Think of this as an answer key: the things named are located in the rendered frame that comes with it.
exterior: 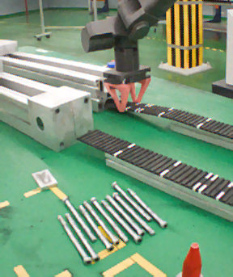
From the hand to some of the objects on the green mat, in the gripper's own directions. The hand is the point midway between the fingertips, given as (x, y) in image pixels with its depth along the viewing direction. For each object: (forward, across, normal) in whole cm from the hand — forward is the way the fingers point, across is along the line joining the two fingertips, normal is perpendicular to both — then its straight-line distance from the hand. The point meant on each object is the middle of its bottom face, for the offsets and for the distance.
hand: (129, 105), depth 82 cm
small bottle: (+2, -38, -43) cm, 58 cm away
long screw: (+2, -30, -26) cm, 40 cm away
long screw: (+2, -34, -25) cm, 42 cm away
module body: (+2, 0, +46) cm, 46 cm away
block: (+2, -17, +2) cm, 18 cm away
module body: (+2, -18, +46) cm, 50 cm away
